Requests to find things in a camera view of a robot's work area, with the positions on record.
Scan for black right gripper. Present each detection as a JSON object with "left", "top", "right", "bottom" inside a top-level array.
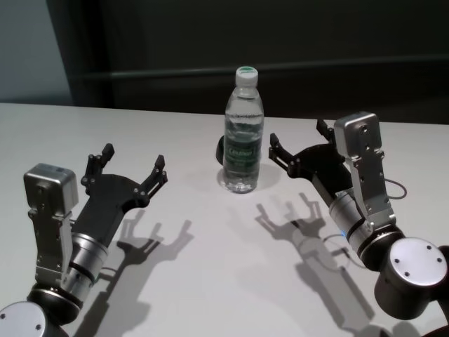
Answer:
[{"left": 268, "top": 118, "right": 352, "bottom": 201}]

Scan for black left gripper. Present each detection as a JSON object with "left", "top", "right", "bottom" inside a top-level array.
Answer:
[{"left": 71, "top": 143, "right": 169, "bottom": 247}]

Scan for clear water bottle green label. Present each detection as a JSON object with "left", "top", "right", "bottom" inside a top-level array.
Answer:
[{"left": 222, "top": 65, "right": 264, "bottom": 194}]

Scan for small black object behind bottle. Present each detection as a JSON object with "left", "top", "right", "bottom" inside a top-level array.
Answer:
[{"left": 214, "top": 135, "right": 227, "bottom": 166}]

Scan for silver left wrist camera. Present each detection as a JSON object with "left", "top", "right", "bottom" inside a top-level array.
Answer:
[{"left": 23, "top": 163, "right": 80, "bottom": 288}]

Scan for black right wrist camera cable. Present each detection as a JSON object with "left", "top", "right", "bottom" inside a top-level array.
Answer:
[{"left": 384, "top": 178, "right": 408, "bottom": 200}]

